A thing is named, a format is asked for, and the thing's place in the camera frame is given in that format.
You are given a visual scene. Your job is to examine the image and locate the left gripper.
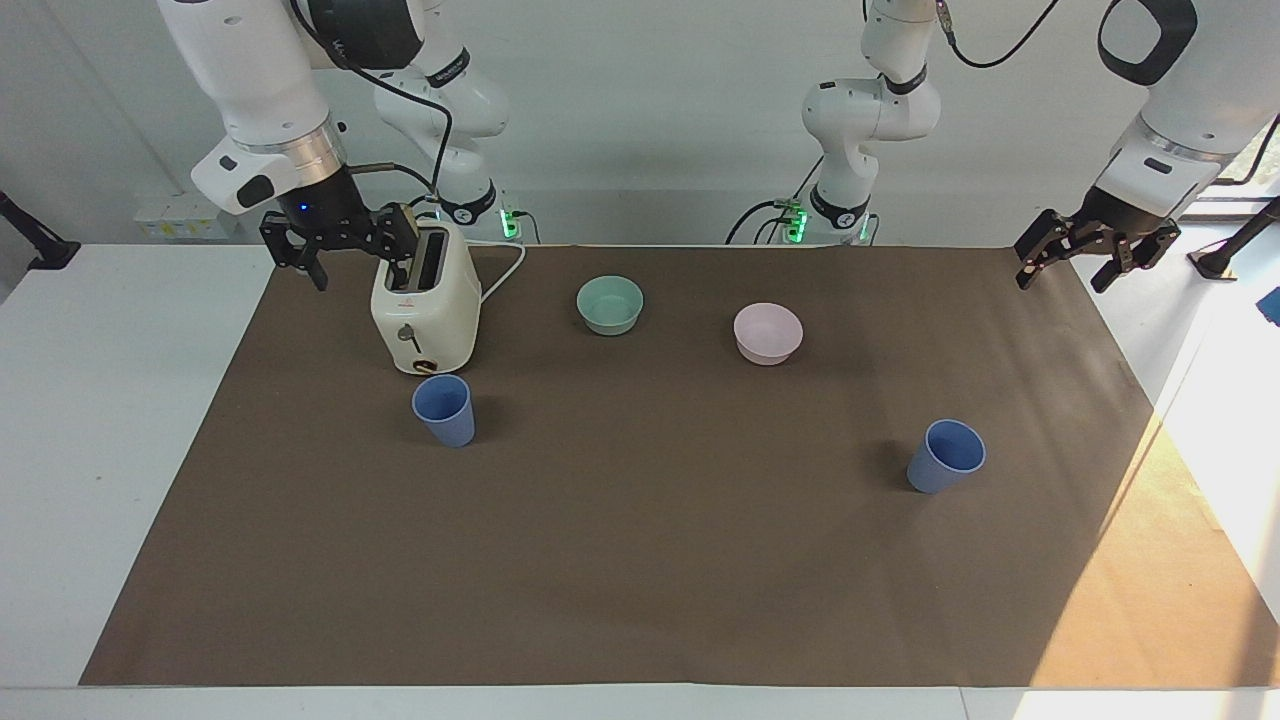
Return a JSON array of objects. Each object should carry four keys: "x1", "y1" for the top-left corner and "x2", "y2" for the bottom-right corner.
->
[{"x1": 1013, "y1": 184, "x2": 1182, "y2": 295}]

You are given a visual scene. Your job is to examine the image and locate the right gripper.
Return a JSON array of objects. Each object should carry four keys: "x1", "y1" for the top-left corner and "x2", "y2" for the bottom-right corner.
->
[{"x1": 260, "y1": 164, "x2": 422, "y2": 293}]

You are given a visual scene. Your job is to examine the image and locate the cream white toaster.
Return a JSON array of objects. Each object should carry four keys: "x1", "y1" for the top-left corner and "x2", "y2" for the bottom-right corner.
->
[{"x1": 369, "y1": 221, "x2": 484, "y2": 377}]

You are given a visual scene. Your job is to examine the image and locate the black stand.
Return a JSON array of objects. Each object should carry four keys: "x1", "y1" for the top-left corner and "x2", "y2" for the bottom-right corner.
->
[
  {"x1": 0, "y1": 189, "x2": 82, "y2": 272},
  {"x1": 1187, "y1": 194, "x2": 1280, "y2": 282}
]

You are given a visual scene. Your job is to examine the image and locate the blue cup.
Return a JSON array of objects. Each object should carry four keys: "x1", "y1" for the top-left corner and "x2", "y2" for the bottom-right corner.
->
[
  {"x1": 411, "y1": 373, "x2": 477, "y2": 449},
  {"x1": 906, "y1": 418, "x2": 988, "y2": 496}
]

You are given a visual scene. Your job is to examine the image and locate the green bowl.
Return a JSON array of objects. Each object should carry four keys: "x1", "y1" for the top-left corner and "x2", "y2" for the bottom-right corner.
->
[{"x1": 575, "y1": 275, "x2": 646, "y2": 337}]

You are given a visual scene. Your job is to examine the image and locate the pink bowl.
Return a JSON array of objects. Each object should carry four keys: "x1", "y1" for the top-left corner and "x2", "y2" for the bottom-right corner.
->
[{"x1": 732, "y1": 302, "x2": 805, "y2": 367}]

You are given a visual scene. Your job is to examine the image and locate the black cable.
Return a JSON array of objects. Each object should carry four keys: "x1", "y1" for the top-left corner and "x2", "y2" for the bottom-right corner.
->
[
  {"x1": 934, "y1": 0, "x2": 1063, "y2": 70},
  {"x1": 288, "y1": 0, "x2": 457, "y2": 201},
  {"x1": 1213, "y1": 112, "x2": 1280, "y2": 188},
  {"x1": 726, "y1": 155, "x2": 831, "y2": 247}
]

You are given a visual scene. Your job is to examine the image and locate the white toaster cable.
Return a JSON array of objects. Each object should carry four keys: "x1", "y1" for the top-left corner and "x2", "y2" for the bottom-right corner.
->
[{"x1": 462, "y1": 237, "x2": 528, "y2": 307}]

